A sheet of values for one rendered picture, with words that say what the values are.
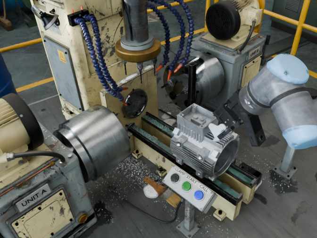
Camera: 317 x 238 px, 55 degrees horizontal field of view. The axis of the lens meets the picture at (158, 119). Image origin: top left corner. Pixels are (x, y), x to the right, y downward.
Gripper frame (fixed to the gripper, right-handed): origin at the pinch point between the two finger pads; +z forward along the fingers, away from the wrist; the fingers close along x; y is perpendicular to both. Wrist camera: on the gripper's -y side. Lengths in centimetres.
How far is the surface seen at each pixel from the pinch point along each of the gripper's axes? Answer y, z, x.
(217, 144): -1.3, 7.0, -2.3
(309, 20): 41, 127, -340
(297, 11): 60, 131, -343
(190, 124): 10.3, 9.7, -0.8
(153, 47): 41.4, 4.5, -7.2
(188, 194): -7.2, 8.3, 18.3
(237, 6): 42, 5, -63
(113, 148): 21.2, 22.5, 22.9
